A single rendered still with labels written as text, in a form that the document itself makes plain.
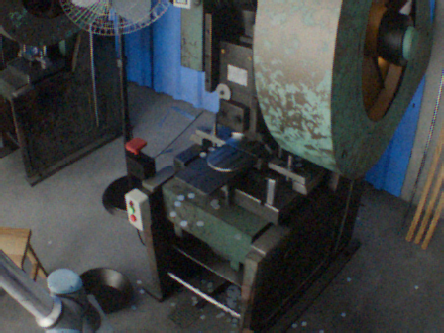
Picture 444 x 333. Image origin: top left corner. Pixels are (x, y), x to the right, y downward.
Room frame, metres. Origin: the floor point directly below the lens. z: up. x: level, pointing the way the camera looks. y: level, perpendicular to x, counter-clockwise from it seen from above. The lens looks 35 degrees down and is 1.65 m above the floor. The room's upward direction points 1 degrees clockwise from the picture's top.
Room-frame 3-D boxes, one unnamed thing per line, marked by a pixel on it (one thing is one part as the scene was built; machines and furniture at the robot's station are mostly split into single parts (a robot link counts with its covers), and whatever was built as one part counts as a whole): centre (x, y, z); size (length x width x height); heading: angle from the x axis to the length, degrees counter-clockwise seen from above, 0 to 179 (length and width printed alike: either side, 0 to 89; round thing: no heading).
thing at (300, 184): (1.26, -0.23, 0.76); 0.17 x 0.06 x 0.10; 50
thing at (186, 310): (1.26, -0.01, 0.14); 0.59 x 0.10 x 0.05; 140
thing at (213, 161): (1.23, 0.01, 0.72); 0.25 x 0.14 x 0.14; 140
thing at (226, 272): (1.37, -0.10, 0.31); 0.43 x 0.42 x 0.01; 50
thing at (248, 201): (1.36, -0.10, 0.67); 0.45 x 0.30 x 0.06; 50
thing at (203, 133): (1.47, 0.03, 0.76); 0.17 x 0.06 x 0.10; 50
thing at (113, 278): (1.25, 0.54, 0.04); 0.30 x 0.30 x 0.07
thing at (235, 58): (1.33, -0.07, 1.04); 0.17 x 0.15 x 0.30; 140
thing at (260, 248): (1.30, -0.39, 0.45); 0.92 x 0.12 x 0.90; 140
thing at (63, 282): (0.79, 0.47, 0.62); 0.13 x 0.12 x 0.14; 6
